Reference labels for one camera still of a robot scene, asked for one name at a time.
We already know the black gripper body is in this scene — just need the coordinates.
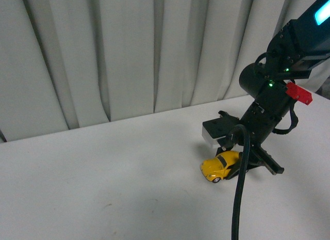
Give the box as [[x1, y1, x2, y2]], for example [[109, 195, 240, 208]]
[[218, 110, 284, 175]]

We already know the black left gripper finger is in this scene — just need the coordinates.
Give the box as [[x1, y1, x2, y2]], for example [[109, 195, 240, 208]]
[[225, 166, 240, 180]]

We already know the yellow beetle toy car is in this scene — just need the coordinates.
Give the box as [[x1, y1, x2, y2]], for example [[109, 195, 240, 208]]
[[200, 151, 242, 183]]

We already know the red clip block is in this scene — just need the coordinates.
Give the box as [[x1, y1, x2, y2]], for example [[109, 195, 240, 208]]
[[286, 82, 313, 105]]

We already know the white pleated curtain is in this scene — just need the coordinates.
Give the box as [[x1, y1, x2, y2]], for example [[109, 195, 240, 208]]
[[1, 0, 316, 143]]

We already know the black and white wrist camera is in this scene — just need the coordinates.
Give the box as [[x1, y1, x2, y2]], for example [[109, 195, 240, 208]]
[[202, 116, 239, 150]]

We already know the black camera cable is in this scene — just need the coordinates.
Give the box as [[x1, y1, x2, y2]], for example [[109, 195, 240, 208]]
[[229, 124, 251, 240]]

